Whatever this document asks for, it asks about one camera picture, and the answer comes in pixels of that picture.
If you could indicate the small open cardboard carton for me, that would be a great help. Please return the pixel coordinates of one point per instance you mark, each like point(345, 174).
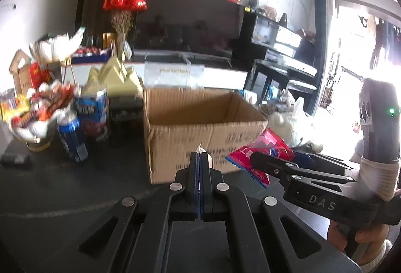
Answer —
point(20, 75)

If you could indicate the red box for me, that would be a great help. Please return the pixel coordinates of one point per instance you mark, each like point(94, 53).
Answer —
point(39, 75)

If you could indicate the small black case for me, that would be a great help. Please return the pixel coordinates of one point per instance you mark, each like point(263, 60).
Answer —
point(15, 158)

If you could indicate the blue snack canister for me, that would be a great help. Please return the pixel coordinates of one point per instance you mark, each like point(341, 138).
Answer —
point(94, 110)

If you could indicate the clear acrylic sign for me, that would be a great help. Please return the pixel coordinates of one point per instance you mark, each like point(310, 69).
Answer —
point(174, 71)

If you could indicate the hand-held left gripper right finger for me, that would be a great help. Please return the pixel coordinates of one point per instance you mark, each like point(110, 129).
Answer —
point(205, 185)

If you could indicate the yellow paper bag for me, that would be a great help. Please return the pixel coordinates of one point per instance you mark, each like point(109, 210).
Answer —
point(112, 79)

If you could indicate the person's right hand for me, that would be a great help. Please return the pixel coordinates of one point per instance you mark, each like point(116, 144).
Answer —
point(372, 234)

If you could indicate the brown plush toy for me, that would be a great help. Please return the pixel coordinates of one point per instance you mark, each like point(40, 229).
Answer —
point(269, 11)

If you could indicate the blue soda can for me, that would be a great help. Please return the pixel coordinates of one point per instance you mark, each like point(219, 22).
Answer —
point(72, 135)

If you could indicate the large cardboard box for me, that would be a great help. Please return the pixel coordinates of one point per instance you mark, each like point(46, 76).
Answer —
point(175, 138)

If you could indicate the large red biscuit packet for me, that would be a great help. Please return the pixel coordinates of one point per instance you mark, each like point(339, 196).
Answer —
point(266, 143)

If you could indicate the white plush toy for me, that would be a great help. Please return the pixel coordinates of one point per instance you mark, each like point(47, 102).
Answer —
point(288, 126)

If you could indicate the white leaf dish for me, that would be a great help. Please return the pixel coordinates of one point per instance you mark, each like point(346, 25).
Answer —
point(56, 47)
point(31, 133)

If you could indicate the blue tray of red packets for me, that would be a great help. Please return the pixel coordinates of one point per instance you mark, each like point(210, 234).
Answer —
point(89, 53)

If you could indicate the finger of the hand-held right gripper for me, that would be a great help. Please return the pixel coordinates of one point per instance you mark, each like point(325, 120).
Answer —
point(302, 157)
point(266, 163)

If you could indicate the black television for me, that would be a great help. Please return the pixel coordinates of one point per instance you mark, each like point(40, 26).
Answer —
point(188, 25)

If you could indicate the pile of assorted snack packets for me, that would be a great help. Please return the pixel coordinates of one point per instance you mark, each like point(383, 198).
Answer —
point(37, 104)

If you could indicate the person's right forearm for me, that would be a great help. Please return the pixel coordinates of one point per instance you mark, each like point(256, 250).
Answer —
point(377, 257)

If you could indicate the white gold snack packet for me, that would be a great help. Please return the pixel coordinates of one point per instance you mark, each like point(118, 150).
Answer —
point(203, 149)

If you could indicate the gold dish stand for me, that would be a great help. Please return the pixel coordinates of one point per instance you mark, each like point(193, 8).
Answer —
point(37, 146)

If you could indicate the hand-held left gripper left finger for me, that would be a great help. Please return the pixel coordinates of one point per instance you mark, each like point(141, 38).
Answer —
point(193, 179)

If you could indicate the dried flower bunch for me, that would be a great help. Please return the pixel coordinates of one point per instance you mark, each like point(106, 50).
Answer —
point(120, 25)

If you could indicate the black box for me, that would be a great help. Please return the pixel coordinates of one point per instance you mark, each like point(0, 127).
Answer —
point(125, 107)

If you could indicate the black piano bench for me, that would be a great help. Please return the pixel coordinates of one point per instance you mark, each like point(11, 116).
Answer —
point(300, 88)

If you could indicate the black piano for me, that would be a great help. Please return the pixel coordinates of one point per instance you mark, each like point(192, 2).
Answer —
point(282, 38)

